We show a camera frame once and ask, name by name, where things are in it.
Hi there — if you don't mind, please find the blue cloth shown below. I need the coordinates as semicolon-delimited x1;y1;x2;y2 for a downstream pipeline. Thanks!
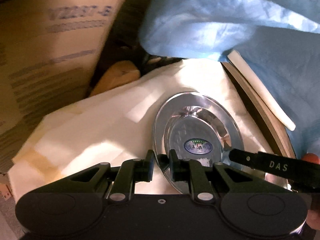
139;0;319;157

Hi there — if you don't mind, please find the small steel plate with sticker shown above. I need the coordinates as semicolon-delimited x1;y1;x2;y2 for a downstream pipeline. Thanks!
152;91;288;195

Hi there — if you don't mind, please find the wooden cutting board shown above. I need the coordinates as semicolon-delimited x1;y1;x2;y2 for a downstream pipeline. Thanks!
221;62;296;159

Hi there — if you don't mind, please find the cream paper sheet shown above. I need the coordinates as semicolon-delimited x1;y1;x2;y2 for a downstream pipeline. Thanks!
7;58;293;203

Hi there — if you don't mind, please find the cardboard box with print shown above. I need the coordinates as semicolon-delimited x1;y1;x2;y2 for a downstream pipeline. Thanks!
0;0;196;174

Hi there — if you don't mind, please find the right hand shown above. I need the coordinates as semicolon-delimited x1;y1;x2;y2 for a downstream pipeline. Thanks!
302;153;320;230

